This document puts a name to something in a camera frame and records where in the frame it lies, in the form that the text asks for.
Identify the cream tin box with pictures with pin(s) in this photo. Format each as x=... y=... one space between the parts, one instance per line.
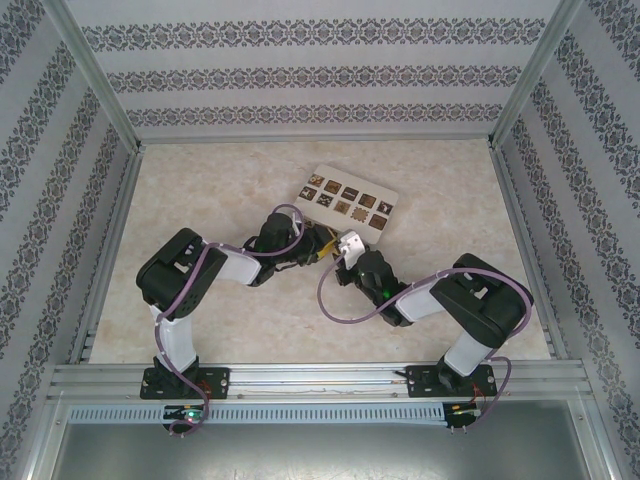
x=350 y=195

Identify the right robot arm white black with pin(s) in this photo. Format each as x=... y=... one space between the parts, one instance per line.
x=480 y=300

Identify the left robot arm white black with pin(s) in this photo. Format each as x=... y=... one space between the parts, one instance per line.
x=177 y=340

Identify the left controller board green light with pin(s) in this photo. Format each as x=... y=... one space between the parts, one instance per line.
x=186 y=414

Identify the aluminium frame back rail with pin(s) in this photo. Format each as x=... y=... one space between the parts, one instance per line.
x=315 y=140

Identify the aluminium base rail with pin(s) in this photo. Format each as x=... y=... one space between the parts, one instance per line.
x=320 y=380

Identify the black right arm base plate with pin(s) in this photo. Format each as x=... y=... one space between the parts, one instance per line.
x=422 y=382

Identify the aluminium frame side rail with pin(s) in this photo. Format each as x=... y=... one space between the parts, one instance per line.
x=525 y=235
x=112 y=235

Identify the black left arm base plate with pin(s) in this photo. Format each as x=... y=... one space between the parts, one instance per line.
x=215 y=382

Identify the aluminium frame post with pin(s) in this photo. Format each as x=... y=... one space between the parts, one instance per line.
x=95 y=75
x=535 y=75

